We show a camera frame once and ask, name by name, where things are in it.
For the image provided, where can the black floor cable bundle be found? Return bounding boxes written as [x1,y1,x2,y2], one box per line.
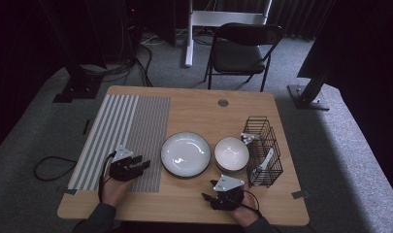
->
[81,43,153,88]

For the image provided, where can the left hand-held gripper cable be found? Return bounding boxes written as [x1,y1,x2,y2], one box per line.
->
[97,150,117,203]

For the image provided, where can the black looped floor cable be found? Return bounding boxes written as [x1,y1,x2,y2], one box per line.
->
[33,155,78,183]

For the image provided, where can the grey tape piece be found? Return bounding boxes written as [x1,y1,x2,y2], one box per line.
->
[291,190,311,200]

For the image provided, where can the white desk frame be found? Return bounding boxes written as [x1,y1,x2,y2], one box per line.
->
[183,0,273,68]

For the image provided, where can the grey striped placemat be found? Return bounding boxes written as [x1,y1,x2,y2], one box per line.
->
[67,93,172,194]

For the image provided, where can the black stand with base plate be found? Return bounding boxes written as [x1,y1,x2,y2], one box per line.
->
[286,69,331,112]
[38,0,104,104]

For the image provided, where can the white floor cables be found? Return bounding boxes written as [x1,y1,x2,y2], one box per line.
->
[140,32,168,47]

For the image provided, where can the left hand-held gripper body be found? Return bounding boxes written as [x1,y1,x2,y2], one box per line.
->
[108,144,137,183]

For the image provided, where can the black folding chair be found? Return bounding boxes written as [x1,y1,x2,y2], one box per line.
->
[203,22,284,92]

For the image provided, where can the person's left hand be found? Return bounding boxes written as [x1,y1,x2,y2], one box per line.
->
[101,177,134,208]

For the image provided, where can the dark curtain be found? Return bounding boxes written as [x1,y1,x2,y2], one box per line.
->
[296,0,393,202]

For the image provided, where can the black equipment rack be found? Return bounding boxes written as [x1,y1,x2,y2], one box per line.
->
[119,0,178,50]

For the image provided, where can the person's right hand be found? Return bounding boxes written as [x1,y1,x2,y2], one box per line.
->
[231,183,262,228]

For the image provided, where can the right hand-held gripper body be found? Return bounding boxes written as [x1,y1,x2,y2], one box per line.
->
[213,174,246,212]

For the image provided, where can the black wire basket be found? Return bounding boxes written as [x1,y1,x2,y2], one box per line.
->
[241,116,284,188]

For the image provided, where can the right hand-held gripper cable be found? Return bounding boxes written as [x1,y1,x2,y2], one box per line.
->
[242,189,264,217]

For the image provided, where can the hand-held gripper cable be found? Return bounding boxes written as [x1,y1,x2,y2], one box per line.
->
[97,150,117,203]
[242,189,264,217]

